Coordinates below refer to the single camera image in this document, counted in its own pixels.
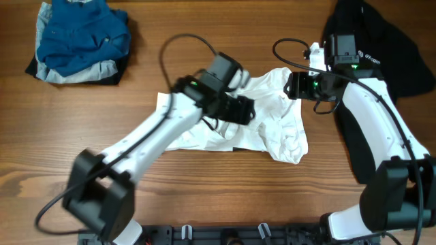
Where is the white t-shirt black print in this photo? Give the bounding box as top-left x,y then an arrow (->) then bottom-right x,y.
166,67 -> 309,164

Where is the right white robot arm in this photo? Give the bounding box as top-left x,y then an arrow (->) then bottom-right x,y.
284,40 -> 435,244

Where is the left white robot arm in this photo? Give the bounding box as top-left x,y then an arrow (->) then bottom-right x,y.
62,69 -> 255,244

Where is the black polo shirt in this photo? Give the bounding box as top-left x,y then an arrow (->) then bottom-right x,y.
323,0 -> 435,184

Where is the black garment under pile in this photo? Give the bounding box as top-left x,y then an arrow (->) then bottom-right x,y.
25,54 -> 130,85

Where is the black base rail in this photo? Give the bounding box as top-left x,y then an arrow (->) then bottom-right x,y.
136,223 -> 324,245

